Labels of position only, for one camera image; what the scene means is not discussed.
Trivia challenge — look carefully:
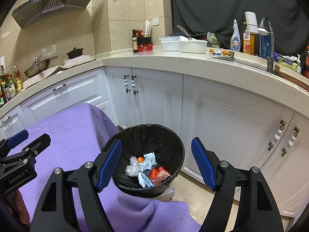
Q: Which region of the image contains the orange plastic bag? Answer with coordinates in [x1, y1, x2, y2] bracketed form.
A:
[148, 166, 170, 185]

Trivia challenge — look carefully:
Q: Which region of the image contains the blue dish glove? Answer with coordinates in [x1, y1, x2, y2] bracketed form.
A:
[259, 35, 271, 59]

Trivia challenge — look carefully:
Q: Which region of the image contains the spice rack with bottles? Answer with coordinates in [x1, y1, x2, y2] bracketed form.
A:
[0, 56, 16, 107]

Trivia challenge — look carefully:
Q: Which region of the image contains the steel wok pan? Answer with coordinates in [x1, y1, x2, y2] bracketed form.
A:
[24, 55, 50, 78]

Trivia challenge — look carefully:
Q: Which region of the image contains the orange dish soap bottle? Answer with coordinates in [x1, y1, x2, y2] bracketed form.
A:
[243, 27, 255, 55]

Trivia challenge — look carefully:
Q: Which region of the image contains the dark sauce bottle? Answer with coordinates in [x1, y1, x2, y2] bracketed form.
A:
[132, 29, 138, 53]

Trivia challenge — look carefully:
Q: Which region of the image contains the white tub with spoon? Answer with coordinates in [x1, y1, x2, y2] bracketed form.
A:
[177, 25, 207, 54]

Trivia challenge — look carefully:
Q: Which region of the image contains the orange printed zip bag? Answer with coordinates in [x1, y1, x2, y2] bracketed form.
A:
[137, 157, 144, 163]

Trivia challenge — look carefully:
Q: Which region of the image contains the white spray bottle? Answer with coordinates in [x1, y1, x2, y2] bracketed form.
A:
[230, 19, 241, 52]

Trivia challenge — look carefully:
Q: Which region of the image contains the black backdrop cloth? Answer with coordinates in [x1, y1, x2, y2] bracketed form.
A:
[171, 0, 308, 58]

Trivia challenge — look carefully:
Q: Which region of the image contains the white camel milk sachet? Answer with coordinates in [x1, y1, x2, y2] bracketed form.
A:
[140, 152, 156, 175]

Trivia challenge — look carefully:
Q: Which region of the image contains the red black box holder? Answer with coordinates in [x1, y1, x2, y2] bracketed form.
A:
[136, 20, 152, 52]

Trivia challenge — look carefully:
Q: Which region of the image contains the range hood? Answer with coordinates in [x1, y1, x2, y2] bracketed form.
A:
[12, 0, 91, 28]

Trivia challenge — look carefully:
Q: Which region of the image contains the clear plastic bag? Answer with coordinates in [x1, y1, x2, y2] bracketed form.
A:
[125, 156, 141, 177]

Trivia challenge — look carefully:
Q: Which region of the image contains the person's left hand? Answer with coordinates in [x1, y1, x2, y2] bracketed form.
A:
[14, 190, 30, 225]

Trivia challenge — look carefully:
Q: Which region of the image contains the wall socket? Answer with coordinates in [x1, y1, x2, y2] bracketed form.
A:
[152, 17, 160, 26]

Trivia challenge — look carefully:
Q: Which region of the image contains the cooking oil bottle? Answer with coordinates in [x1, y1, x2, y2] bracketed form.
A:
[14, 65, 23, 92]

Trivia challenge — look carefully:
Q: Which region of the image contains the black lined trash bin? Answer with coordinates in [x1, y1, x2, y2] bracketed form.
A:
[101, 124, 185, 198]

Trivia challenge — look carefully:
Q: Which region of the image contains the white water filter faucet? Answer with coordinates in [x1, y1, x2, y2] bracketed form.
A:
[244, 11, 274, 74]

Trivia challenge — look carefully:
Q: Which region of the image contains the light blue comb strip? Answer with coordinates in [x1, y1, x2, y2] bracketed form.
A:
[138, 172, 154, 188]

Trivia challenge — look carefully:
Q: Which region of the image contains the black clay pot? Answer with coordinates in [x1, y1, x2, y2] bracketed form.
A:
[66, 47, 84, 60]

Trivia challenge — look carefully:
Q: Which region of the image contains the white plastic container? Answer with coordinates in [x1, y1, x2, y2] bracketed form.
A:
[158, 36, 181, 51]

